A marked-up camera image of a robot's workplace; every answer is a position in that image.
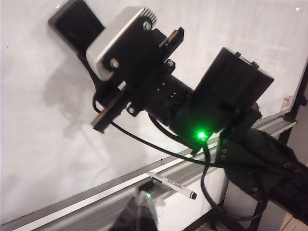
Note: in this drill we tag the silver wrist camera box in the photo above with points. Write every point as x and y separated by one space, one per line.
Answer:
115 36

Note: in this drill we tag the black whiteboard stand frame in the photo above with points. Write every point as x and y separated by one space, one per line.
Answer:
300 101

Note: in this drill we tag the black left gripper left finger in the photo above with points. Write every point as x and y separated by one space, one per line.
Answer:
130 216

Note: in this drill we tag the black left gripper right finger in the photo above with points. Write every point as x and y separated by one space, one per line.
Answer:
148 216

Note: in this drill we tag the white marker with black cap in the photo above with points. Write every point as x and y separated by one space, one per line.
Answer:
178 187

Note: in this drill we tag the aluminium marker tray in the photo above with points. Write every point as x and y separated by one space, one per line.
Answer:
84 211

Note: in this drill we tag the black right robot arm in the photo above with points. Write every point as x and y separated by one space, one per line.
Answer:
228 79

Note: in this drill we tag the black magnetic whiteboard eraser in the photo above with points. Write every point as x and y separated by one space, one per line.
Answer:
79 19

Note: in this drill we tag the white cylindrical post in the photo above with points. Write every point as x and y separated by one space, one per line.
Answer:
238 197

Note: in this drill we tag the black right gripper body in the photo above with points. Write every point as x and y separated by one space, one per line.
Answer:
158 91

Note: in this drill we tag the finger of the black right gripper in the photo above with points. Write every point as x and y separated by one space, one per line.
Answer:
92 77

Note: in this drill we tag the white whiteboard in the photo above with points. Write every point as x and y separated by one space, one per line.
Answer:
36 120

